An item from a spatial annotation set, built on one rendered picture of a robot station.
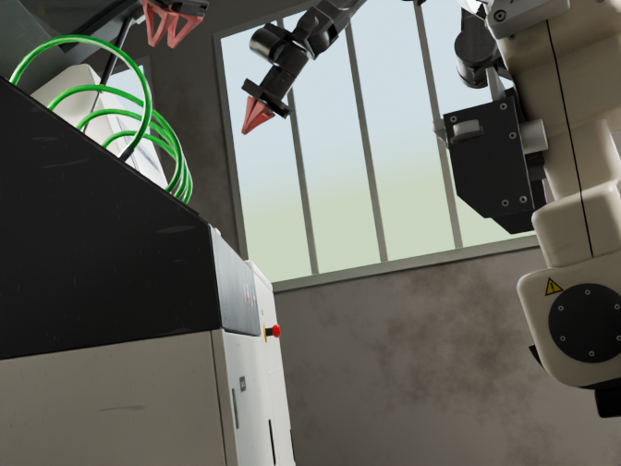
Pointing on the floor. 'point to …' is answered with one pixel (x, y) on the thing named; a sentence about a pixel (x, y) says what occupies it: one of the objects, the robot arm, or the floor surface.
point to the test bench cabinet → (122, 405)
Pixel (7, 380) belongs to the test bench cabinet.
